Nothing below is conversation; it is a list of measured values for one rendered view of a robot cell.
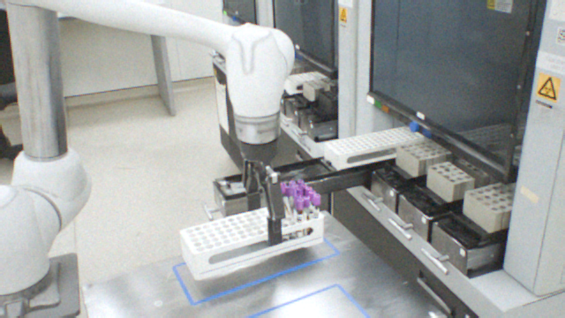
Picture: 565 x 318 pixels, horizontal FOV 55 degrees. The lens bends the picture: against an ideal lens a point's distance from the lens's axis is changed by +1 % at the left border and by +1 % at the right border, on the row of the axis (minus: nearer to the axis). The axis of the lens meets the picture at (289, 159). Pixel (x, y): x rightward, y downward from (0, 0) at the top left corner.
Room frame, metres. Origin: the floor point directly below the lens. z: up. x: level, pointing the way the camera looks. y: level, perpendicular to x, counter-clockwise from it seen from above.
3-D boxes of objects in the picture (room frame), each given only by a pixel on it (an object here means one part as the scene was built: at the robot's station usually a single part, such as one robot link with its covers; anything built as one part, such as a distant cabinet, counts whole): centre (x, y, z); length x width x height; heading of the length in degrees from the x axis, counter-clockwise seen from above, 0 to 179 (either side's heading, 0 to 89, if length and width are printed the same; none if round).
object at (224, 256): (0.97, 0.08, 0.88); 0.30 x 0.10 x 0.06; 116
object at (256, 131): (0.98, 0.06, 1.14); 0.09 x 0.09 x 0.06
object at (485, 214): (1.08, -0.45, 0.85); 0.12 x 0.02 x 0.06; 19
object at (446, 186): (1.23, -0.40, 0.85); 0.12 x 0.02 x 0.06; 20
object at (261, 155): (0.98, 0.06, 1.07); 0.08 x 0.07 x 0.09; 26
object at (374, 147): (1.50, -0.26, 0.83); 0.30 x 0.10 x 0.06; 110
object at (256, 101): (1.00, 0.06, 1.25); 0.13 x 0.11 x 0.16; 170
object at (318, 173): (1.44, -0.10, 0.78); 0.73 x 0.14 x 0.09; 110
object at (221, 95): (3.12, 0.41, 0.43); 0.27 x 0.02 x 0.36; 20
